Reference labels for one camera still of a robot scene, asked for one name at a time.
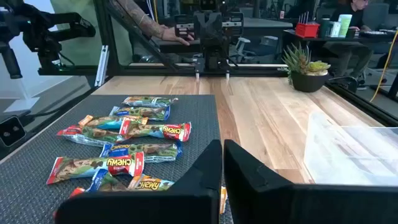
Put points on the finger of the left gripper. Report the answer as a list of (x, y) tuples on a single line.
[(220, 29), (203, 29)]

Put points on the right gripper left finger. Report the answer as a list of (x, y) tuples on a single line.
[(186, 205)]

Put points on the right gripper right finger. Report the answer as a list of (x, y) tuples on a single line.
[(264, 202)]

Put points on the blue-ended Chewy granola bar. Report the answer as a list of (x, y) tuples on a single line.
[(140, 112), (102, 183), (146, 152)]

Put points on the person's forearm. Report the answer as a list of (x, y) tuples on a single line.
[(140, 20)]

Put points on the black jointed mount arm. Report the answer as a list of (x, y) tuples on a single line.
[(40, 34)]

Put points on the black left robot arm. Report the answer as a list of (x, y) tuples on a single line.
[(214, 56)]

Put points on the person's hand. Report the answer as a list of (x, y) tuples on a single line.
[(177, 35)]

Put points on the dark grey desk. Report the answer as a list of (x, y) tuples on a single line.
[(267, 24), (174, 47)]

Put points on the white office chair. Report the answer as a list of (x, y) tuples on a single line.
[(242, 43)]

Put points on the dark grey woven placemat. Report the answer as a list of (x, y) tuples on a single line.
[(192, 112)]

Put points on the red desk organiser box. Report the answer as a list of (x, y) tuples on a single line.
[(307, 30)]

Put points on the black office desk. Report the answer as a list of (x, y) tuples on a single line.
[(311, 40)]

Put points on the potted succulent plant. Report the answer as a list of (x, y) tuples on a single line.
[(308, 82)]

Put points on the dark green bottle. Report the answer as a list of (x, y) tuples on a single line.
[(325, 28)]

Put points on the clear plastic storage bin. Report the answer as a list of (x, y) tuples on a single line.
[(357, 155)]

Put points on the white carton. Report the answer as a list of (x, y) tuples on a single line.
[(335, 29)]

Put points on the light green tumbler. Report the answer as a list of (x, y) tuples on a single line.
[(345, 25)]

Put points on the person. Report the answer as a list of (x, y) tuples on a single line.
[(357, 18)]

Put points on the black keyboard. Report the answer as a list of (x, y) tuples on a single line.
[(376, 34)]

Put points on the black aluminium table frame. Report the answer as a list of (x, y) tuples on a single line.
[(149, 71)]

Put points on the silver aluminium bracket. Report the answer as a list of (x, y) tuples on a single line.
[(102, 65)]

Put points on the black two-lens camera box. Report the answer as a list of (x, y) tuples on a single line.
[(12, 130)]

